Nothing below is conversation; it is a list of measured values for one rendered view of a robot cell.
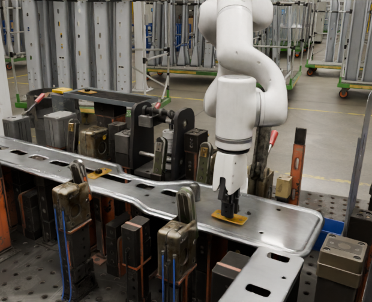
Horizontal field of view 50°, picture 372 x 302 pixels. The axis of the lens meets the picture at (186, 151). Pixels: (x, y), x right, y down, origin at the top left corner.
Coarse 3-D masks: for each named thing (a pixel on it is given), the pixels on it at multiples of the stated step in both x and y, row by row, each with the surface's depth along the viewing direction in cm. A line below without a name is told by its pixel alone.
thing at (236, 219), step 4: (216, 212) 99; (220, 212) 99; (212, 216) 98; (216, 216) 97; (220, 216) 97; (224, 216) 97; (236, 216) 98; (240, 216) 98; (244, 216) 98; (224, 220) 96; (228, 220) 96; (232, 220) 96; (236, 220) 96; (244, 220) 96; (240, 224) 94
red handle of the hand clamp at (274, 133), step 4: (272, 132) 117; (276, 132) 117; (272, 136) 116; (276, 136) 117; (272, 140) 116; (272, 144) 115; (268, 152) 114; (260, 164) 112; (256, 168) 111; (260, 168) 111; (256, 172) 111; (260, 172) 111
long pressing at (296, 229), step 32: (0, 160) 134; (32, 160) 134; (64, 160) 134; (96, 160) 134; (96, 192) 113; (128, 192) 111; (160, 192) 111; (224, 224) 95; (256, 224) 96; (288, 224) 96; (320, 224) 96
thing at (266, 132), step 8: (256, 128) 109; (264, 128) 109; (256, 136) 109; (264, 136) 109; (256, 144) 109; (264, 144) 109; (256, 152) 110; (264, 152) 109; (256, 160) 111; (264, 160) 109; (264, 168) 110
